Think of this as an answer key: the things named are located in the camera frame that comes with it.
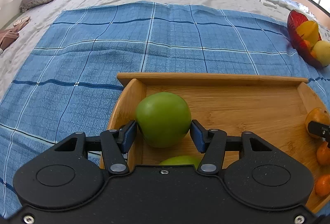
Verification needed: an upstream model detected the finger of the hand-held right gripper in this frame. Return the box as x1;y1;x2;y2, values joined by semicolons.
307;121;330;148

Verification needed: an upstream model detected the white flat box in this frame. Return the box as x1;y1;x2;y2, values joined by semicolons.
258;0;277;8

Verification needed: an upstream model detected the beige garment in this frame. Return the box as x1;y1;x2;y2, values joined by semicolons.
13;16;31;32

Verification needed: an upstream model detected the yellow starfruit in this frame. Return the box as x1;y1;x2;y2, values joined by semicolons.
295;20;322;47

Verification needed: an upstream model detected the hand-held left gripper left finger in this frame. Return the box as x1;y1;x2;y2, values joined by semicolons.
53;119;138;175

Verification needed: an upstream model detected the shiny green apple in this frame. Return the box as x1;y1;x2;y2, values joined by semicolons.
135;92;192;148

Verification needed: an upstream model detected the red glass bowl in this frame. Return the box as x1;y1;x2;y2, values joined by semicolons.
287;9;330;68

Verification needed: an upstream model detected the large dull green apple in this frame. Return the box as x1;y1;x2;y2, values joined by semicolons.
158;155;203;170

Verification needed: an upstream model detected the large orange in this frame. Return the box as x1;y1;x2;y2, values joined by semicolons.
305;107;330;139

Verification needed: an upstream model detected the wooden tray with handles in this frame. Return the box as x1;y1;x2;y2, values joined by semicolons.
99;72;330;215

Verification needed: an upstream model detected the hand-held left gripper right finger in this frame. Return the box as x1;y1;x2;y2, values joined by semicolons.
190;119;275;175

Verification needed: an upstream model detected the blue plaid cloth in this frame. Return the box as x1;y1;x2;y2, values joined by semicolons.
0;1;330;217

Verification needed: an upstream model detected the small mandarin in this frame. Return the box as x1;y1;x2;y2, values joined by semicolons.
317;141;330;166
315;174;330;197

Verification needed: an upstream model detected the yellow pear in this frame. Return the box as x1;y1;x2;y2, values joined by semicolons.
311;40;330;66

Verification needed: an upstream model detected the brown pink garment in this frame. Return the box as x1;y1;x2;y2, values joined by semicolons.
0;28;20;51

